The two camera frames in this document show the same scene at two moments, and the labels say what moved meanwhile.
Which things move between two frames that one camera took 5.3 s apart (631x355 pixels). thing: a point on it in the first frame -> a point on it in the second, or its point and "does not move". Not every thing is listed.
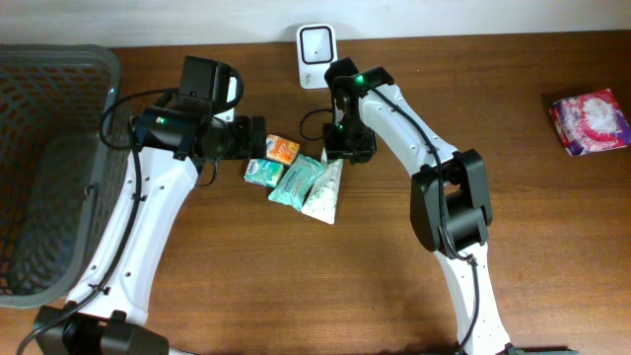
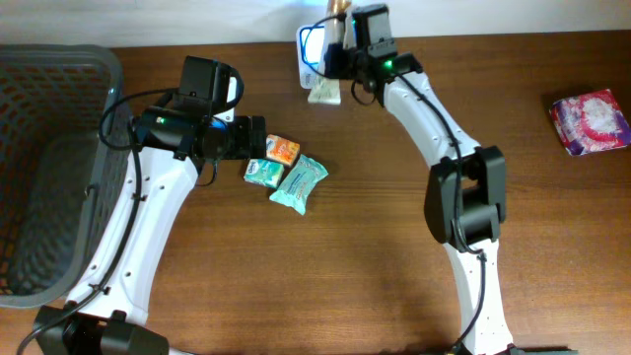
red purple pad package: x=589 y=122 does not move
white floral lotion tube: x=322 y=199 -> x=325 y=90
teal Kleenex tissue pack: x=264 y=173 does not move
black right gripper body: x=350 y=140 -> x=346 y=64
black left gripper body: x=235 y=135 does not move
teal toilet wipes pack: x=295 y=181 does not move
